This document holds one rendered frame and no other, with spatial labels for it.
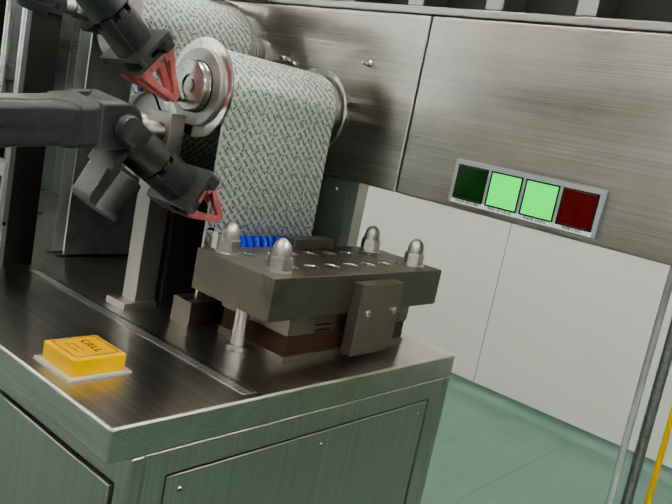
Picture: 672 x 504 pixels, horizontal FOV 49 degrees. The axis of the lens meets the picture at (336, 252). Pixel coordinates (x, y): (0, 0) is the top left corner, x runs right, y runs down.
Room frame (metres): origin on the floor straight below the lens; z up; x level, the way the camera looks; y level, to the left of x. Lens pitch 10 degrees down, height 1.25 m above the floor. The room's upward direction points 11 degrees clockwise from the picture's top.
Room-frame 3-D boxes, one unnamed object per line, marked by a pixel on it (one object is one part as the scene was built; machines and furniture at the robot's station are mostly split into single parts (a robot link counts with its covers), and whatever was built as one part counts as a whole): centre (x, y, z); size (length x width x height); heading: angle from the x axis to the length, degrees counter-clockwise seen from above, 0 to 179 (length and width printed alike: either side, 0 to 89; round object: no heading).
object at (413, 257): (1.22, -0.13, 1.05); 0.04 x 0.04 x 0.04
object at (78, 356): (0.84, 0.27, 0.91); 0.07 x 0.07 x 0.02; 51
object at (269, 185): (1.17, 0.12, 1.11); 0.23 x 0.01 x 0.18; 141
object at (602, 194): (1.12, -0.26, 1.18); 0.25 x 0.01 x 0.07; 51
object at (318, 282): (1.13, 0.01, 1.00); 0.40 x 0.16 x 0.06; 141
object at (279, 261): (0.98, 0.07, 1.05); 0.04 x 0.04 x 0.04
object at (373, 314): (1.08, -0.08, 0.96); 0.10 x 0.03 x 0.11; 141
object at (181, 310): (1.18, 0.12, 0.92); 0.28 x 0.04 x 0.04; 141
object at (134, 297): (1.11, 0.30, 1.05); 0.06 x 0.05 x 0.31; 141
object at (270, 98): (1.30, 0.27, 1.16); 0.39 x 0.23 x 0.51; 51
